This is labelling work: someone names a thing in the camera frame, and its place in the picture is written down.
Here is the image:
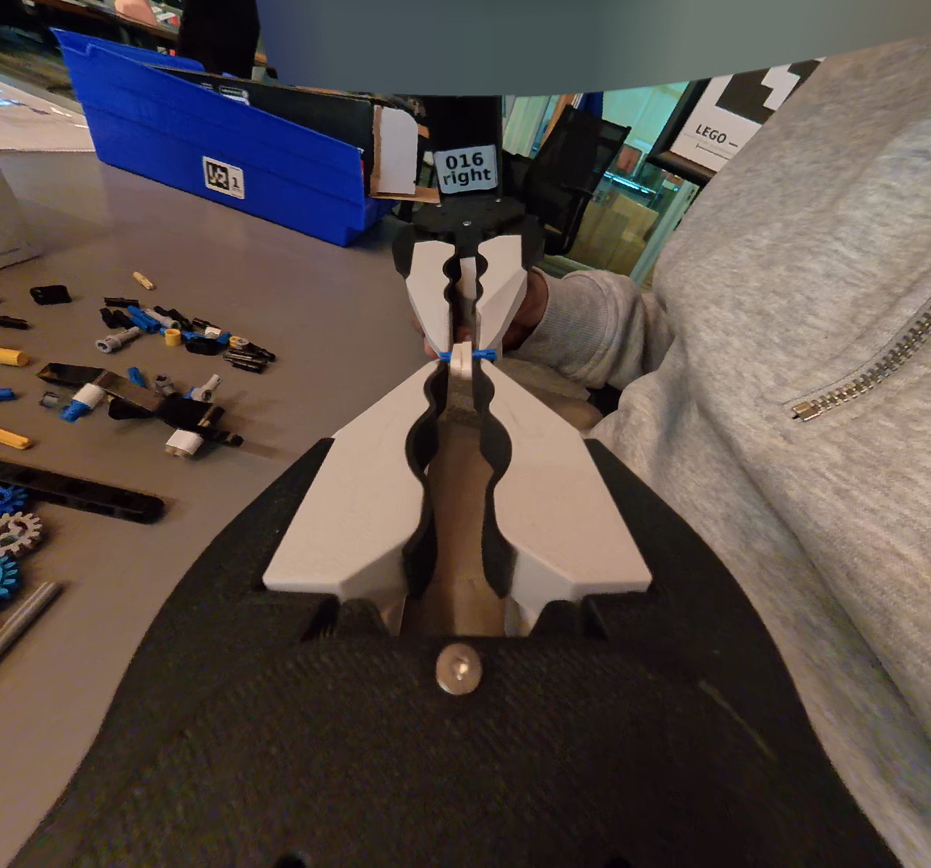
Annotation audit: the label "blue plastic bin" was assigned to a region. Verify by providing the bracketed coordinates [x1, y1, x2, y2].
[52, 28, 397, 247]

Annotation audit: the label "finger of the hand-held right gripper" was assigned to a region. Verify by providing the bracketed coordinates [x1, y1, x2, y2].
[473, 235, 530, 353]
[403, 239, 466, 362]

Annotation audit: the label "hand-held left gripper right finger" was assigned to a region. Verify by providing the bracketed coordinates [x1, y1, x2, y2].
[469, 362, 653, 639]

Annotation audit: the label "black lego frame assembly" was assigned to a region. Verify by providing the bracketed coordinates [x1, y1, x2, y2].
[36, 362, 244, 458]

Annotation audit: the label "person's right hand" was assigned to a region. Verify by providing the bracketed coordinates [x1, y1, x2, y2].
[502, 268, 550, 353]

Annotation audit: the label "person's right forearm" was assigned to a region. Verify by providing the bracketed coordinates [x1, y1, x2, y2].
[518, 269, 674, 392]

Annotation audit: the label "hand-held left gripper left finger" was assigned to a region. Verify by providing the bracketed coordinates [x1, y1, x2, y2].
[262, 361, 448, 638]

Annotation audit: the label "white wall sign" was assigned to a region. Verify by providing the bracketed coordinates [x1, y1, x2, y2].
[669, 57, 823, 174]

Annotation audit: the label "pile of small lego pins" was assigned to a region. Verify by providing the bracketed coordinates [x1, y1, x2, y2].
[98, 295, 277, 374]

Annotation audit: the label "long black lego beam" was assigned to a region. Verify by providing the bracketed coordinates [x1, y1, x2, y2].
[0, 461, 164, 523]

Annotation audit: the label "black monitor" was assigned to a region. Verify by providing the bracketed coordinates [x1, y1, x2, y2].
[178, 0, 261, 80]

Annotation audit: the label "brown cardboard boxes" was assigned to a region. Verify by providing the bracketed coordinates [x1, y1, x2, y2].
[575, 192, 659, 280]

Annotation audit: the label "grey lego axle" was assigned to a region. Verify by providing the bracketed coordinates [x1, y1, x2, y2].
[0, 580, 64, 659]

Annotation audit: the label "black office chair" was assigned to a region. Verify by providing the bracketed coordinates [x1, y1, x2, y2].
[524, 106, 632, 258]

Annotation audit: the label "person in grey hoodie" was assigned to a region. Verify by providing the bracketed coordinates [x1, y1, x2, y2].
[582, 39, 931, 868]

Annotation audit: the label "grey lego gear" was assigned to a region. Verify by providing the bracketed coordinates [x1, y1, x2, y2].
[0, 512, 43, 558]

